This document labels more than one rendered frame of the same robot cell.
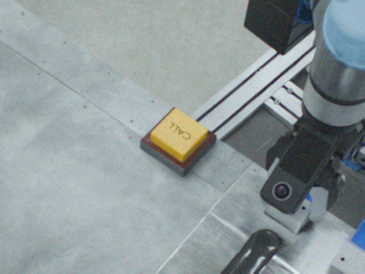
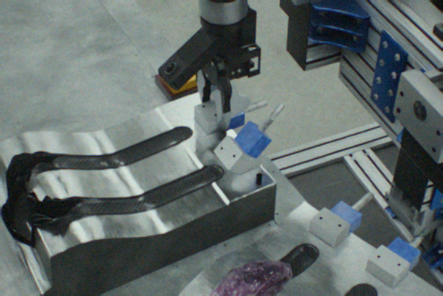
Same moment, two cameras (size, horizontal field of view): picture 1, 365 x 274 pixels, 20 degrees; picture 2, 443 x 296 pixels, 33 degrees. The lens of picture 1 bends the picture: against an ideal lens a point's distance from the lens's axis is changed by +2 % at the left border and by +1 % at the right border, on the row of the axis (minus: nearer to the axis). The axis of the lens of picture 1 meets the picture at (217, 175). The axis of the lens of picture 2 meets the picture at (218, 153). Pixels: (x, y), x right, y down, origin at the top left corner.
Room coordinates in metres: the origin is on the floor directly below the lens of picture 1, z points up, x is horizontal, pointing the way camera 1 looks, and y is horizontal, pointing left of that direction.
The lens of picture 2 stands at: (-0.09, -0.67, 1.76)
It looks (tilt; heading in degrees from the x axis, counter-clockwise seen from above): 44 degrees down; 35
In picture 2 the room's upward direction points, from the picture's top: straight up
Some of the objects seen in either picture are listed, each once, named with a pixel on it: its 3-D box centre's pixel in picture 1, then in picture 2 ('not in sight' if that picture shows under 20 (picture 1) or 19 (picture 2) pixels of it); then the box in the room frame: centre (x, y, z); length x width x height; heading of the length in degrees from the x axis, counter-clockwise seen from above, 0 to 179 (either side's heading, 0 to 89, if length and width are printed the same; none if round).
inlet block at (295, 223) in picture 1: (308, 191); (233, 114); (0.74, -0.12, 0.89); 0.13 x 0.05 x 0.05; 153
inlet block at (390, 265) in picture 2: not in sight; (404, 253); (0.65, -0.49, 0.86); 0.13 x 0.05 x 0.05; 171
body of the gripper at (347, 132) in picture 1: (326, 129); (226, 43); (0.72, -0.11, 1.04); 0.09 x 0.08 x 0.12; 154
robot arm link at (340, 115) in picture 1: (336, 90); (221, 1); (0.72, -0.11, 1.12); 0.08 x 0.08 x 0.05
